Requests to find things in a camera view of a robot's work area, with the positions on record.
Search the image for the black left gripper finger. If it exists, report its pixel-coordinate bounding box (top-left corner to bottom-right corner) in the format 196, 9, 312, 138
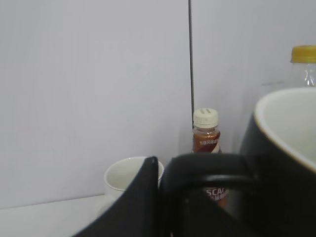
74, 157, 158, 237

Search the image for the black ceramic mug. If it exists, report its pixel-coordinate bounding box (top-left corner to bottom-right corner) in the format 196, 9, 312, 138
159, 87, 316, 237

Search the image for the white ceramic mug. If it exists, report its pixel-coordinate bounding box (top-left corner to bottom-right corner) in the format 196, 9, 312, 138
98, 156, 165, 218

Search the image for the Nescafe coffee bottle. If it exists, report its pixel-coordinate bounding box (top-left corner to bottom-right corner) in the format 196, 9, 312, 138
192, 108, 229, 208

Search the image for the clear bottle yellow cap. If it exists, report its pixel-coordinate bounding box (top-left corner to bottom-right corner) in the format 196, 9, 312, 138
289, 45, 316, 87

